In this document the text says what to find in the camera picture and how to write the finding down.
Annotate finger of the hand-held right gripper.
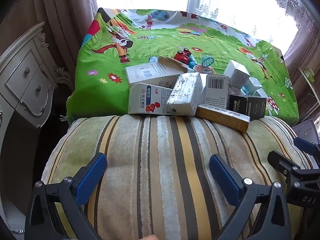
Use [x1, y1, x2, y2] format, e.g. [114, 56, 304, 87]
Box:
[293, 137, 320, 157]
[267, 150, 320, 183]

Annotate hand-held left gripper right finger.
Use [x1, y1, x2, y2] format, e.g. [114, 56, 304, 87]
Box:
[209, 154, 292, 240]

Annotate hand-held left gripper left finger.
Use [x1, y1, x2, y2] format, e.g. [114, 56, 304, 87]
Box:
[24, 152, 108, 240]

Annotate purple-edged white cardboard box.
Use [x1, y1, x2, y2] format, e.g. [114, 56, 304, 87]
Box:
[292, 119, 320, 143]

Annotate black cube box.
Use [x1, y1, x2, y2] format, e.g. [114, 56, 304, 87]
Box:
[246, 95, 267, 121]

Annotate white and yellow long box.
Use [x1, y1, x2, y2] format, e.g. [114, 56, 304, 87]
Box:
[196, 104, 251, 132]

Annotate black box with gold print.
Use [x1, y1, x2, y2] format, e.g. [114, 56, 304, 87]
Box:
[229, 94, 248, 117]

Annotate small white box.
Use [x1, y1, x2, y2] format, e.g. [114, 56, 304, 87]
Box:
[244, 77, 263, 95]

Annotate white box with large barcode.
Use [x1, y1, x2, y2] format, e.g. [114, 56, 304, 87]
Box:
[204, 74, 231, 108]

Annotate white box with red figure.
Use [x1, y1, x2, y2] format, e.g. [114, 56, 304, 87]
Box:
[128, 82, 175, 115]

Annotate white text-covered medicine box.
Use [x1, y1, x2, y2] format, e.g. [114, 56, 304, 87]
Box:
[167, 72, 203, 117]

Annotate white cube box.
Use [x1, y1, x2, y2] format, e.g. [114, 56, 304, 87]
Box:
[223, 59, 251, 89]

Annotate red toy car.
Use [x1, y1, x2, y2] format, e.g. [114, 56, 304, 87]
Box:
[173, 47, 193, 65]

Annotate white curved shelf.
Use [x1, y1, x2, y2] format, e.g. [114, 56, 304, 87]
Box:
[298, 66, 320, 120]

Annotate striped cushion with tassels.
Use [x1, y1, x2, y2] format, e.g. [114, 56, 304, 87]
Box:
[41, 115, 315, 240]

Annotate green tissue pack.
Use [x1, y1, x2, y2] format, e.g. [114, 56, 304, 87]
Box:
[304, 67, 316, 83]

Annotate brown curtain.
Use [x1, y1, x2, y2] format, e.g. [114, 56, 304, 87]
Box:
[282, 17, 320, 80]
[0, 0, 98, 63]

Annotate green cartoon printed sheet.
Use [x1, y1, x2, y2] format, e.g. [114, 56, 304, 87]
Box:
[66, 7, 299, 125]

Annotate white ornate nightstand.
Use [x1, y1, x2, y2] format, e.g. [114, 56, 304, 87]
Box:
[0, 21, 74, 155]

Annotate white lace curtain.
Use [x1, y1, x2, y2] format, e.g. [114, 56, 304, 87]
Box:
[186, 0, 313, 48]

